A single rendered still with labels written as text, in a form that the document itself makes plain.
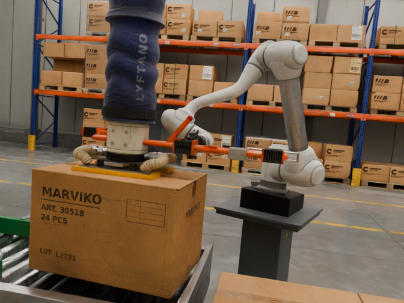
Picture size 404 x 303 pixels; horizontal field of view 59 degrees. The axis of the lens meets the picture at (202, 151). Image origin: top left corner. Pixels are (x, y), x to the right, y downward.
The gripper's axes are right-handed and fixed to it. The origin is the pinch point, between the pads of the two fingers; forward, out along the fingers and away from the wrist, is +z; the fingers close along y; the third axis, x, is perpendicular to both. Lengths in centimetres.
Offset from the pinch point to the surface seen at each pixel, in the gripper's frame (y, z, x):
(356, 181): 106, -694, -236
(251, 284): 58, -9, -30
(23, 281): 57, 20, 58
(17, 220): 49, -20, 91
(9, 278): 59, 17, 66
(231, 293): 58, 1, -23
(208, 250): 51, -24, -8
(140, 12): -49, 9, 20
